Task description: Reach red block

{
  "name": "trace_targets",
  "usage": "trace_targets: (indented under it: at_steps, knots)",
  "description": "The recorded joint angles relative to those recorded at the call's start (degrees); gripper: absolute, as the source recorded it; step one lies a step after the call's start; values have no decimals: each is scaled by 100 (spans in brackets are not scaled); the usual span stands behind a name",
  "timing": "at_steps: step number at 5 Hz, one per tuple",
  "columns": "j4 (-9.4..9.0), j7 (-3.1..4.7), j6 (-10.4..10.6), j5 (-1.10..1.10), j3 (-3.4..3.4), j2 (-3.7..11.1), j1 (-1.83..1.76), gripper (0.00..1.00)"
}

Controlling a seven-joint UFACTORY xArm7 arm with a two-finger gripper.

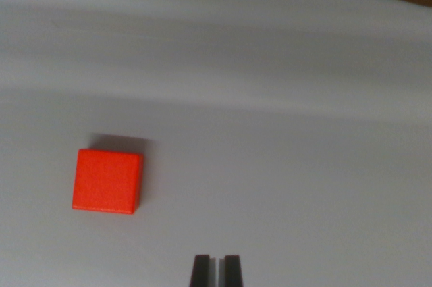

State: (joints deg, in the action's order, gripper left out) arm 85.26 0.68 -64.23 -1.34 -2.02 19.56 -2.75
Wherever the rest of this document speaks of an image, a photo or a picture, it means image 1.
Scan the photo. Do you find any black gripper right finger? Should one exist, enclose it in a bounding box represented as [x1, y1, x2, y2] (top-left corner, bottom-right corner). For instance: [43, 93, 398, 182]
[218, 255, 245, 287]

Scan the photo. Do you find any white plastic bin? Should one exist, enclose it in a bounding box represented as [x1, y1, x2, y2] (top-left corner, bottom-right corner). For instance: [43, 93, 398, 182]
[0, 0, 432, 287]

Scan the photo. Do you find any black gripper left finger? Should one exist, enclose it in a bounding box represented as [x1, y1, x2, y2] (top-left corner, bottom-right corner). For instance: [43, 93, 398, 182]
[190, 255, 219, 287]

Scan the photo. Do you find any red wooden block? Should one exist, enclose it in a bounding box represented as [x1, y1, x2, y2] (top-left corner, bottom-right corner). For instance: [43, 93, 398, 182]
[71, 148, 144, 215]

